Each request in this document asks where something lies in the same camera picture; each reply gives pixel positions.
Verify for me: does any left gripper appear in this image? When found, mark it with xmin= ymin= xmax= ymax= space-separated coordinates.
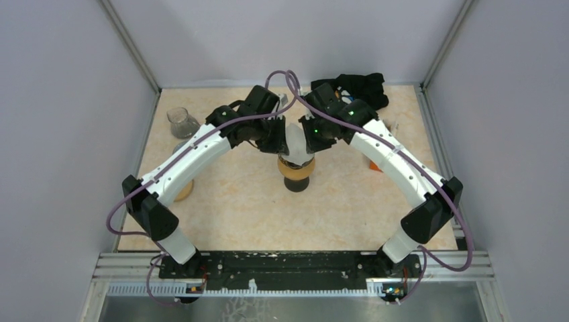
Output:
xmin=251 ymin=114 xmax=290 ymax=155

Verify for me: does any white paper coffee filter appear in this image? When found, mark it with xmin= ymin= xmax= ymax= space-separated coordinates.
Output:
xmin=282 ymin=123 xmax=314 ymax=166

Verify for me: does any wooden dripper holder ring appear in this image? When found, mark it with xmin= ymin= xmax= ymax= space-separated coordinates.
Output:
xmin=277 ymin=156 xmax=317 ymax=182

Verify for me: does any orange coffee filter pack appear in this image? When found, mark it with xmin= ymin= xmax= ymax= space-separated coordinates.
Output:
xmin=369 ymin=119 xmax=400 ymax=173

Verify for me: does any clear glass carafe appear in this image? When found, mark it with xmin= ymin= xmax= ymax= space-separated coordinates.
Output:
xmin=166 ymin=107 xmax=201 ymax=139

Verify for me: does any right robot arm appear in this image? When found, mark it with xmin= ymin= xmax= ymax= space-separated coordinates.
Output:
xmin=299 ymin=83 xmax=463 ymax=276

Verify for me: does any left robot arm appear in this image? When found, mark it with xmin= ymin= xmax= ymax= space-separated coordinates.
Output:
xmin=122 ymin=85 xmax=291 ymax=278

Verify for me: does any blue glass dripper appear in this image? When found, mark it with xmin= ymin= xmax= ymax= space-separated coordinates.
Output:
xmin=172 ymin=141 xmax=187 ymax=154

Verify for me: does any black printed cloth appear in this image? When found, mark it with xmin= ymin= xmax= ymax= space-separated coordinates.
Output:
xmin=311 ymin=72 xmax=389 ymax=111

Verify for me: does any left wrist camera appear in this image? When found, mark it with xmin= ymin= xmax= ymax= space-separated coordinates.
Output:
xmin=277 ymin=93 xmax=289 ymax=109

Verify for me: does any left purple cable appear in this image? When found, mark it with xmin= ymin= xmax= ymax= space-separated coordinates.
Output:
xmin=105 ymin=70 xmax=301 ymax=307

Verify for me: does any purple cable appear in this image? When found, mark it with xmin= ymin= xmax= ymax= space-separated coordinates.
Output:
xmin=105 ymin=70 xmax=301 ymax=307
xmin=284 ymin=70 xmax=475 ymax=305

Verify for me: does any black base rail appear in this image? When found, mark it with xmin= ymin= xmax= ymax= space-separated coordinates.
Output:
xmin=158 ymin=251 xmax=422 ymax=297

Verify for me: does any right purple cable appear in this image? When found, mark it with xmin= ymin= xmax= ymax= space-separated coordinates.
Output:
xmin=284 ymin=70 xmax=475 ymax=305

